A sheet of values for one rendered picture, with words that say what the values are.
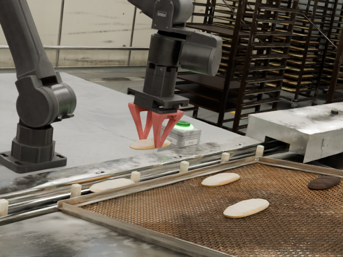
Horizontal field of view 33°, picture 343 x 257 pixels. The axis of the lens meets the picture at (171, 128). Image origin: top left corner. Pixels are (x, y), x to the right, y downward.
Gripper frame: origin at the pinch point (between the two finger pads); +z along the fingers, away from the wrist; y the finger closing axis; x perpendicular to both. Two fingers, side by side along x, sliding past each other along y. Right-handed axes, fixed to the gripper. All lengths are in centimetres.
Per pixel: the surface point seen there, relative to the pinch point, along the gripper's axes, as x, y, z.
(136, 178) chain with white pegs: -3.3, 0.9, 6.8
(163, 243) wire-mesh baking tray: -28.3, 29.6, 0.1
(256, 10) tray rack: 216, -125, -16
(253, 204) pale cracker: -8.9, 29.3, -0.8
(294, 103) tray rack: 469, -222, 85
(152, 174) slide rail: 3.5, -1.4, 7.9
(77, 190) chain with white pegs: -17.2, 0.8, 6.7
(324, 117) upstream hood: 69, 1, 1
